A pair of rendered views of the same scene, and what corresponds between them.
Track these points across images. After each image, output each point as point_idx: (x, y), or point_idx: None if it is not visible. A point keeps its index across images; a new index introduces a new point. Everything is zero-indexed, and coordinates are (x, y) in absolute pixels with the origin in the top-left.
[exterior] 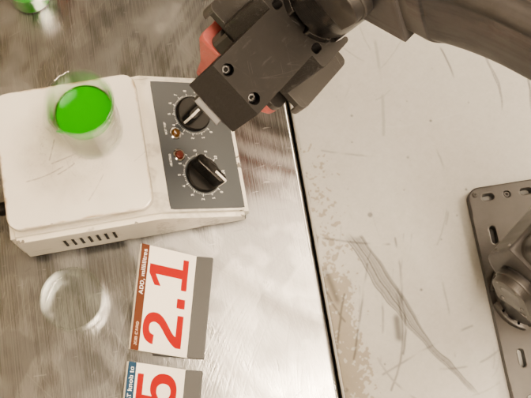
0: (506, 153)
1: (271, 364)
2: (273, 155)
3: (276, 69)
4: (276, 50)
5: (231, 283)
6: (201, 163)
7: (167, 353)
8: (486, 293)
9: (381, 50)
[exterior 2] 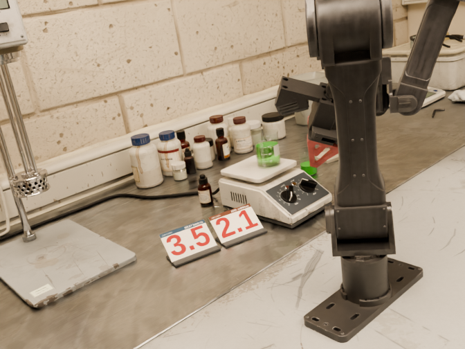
0: (421, 261)
1: (241, 260)
2: (325, 222)
3: (302, 90)
4: (308, 88)
5: (263, 239)
6: (288, 187)
7: (217, 234)
8: None
9: (406, 219)
